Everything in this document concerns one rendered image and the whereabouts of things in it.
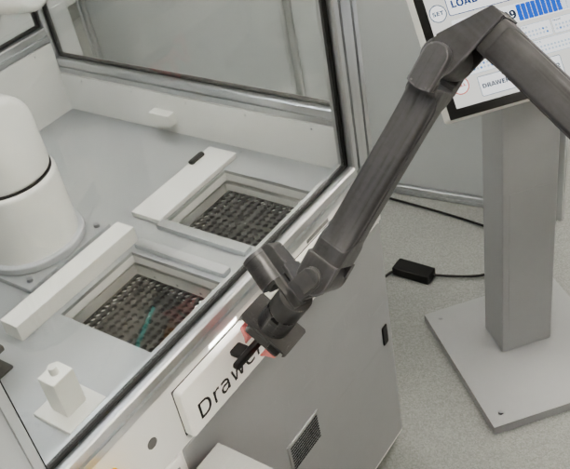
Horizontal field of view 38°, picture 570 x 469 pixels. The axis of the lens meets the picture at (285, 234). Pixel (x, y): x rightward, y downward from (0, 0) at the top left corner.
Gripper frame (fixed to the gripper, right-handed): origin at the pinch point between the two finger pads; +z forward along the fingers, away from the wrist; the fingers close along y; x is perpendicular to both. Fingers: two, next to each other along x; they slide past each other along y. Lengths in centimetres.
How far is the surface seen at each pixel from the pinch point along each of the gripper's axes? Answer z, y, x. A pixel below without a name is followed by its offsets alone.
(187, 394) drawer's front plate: 0.2, 3.3, 15.8
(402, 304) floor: 91, -26, -103
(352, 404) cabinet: 43, -26, -31
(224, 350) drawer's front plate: -0.3, 3.5, 5.2
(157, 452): 7.0, 0.7, 24.1
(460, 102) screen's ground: -11, 1, -75
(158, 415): 1.6, 4.5, 21.4
